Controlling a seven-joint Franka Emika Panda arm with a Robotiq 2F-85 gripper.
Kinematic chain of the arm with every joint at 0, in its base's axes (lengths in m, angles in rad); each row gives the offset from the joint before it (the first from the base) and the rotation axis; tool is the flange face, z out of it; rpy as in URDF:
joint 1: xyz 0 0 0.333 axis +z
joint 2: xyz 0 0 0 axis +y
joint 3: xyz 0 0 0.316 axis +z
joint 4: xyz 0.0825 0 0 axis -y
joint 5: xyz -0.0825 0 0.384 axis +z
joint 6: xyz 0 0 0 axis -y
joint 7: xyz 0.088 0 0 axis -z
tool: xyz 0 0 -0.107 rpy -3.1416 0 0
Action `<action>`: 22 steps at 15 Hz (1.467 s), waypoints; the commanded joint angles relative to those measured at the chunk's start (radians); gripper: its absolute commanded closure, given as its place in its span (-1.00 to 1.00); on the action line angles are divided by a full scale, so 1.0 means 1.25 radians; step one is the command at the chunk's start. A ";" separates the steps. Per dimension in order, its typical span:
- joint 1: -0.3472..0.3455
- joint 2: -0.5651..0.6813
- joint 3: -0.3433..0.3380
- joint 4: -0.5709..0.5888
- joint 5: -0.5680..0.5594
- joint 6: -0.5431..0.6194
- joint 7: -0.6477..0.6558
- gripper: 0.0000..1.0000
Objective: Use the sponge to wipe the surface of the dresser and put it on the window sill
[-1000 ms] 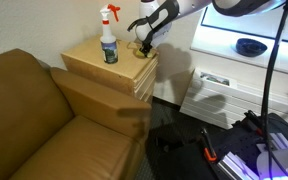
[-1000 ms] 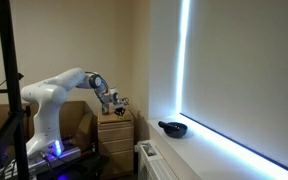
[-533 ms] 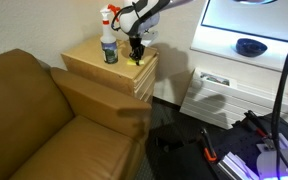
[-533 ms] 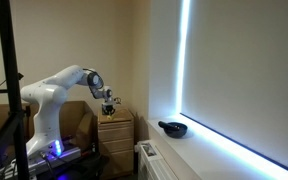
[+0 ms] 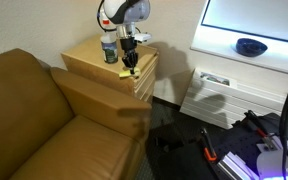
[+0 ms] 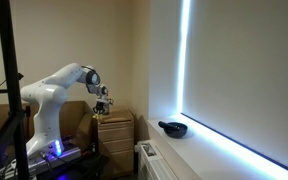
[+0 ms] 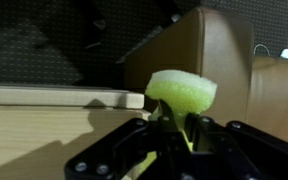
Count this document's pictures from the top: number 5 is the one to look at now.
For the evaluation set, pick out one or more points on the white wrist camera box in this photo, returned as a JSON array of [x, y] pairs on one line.
[[143, 36]]

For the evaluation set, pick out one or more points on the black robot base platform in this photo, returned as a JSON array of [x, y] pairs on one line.
[[240, 140]]

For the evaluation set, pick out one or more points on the dark blue bowl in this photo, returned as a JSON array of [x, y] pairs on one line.
[[250, 47]]

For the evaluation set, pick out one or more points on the yellow sponge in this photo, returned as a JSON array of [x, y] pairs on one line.
[[125, 74]]

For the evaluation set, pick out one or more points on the white table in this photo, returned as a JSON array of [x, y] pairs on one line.
[[217, 43]]

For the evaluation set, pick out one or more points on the window with dark frame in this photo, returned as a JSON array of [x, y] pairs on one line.
[[257, 16]]

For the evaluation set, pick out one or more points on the long aluminium extrusion rail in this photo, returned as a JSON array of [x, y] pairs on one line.
[[237, 166]]

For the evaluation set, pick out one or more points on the spray bottle with red trigger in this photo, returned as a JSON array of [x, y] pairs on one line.
[[109, 50]]

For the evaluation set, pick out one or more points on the white thermostat knob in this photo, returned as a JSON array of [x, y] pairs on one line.
[[196, 84]]

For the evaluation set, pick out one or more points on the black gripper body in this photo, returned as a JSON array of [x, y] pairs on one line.
[[128, 46]]

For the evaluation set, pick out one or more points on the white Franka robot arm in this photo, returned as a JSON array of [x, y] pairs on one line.
[[130, 11]]

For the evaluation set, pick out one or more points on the light wooden dresser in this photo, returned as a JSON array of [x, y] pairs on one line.
[[84, 56]]

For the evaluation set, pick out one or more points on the brown leather sofa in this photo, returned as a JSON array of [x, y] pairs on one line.
[[34, 133]]

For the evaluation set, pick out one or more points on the short aluminium extrusion rail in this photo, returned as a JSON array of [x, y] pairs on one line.
[[274, 141]]

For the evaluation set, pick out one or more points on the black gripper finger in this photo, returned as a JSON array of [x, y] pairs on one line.
[[133, 65], [126, 63]]

